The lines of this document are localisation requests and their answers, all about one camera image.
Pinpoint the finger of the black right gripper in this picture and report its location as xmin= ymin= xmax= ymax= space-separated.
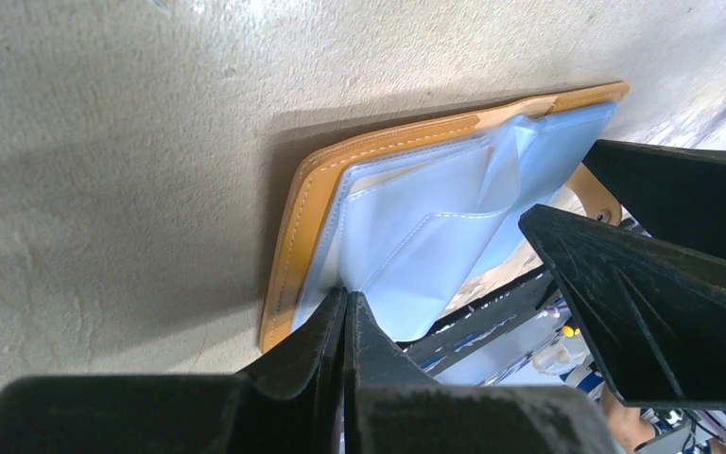
xmin=518 ymin=204 xmax=726 ymax=414
xmin=583 ymin=139 xmax=726 ymax=260

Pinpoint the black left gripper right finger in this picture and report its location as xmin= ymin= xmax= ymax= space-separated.
xmin=344 ymin=292 xmax=615 ymax=453

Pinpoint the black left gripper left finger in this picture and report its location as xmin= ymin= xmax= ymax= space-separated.
xmin=0 ymin=289 xmax=347 ymax=453

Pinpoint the yellow leather card holder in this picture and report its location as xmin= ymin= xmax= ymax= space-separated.
xmin=258 ymin=81 xmax=630 ymax=352

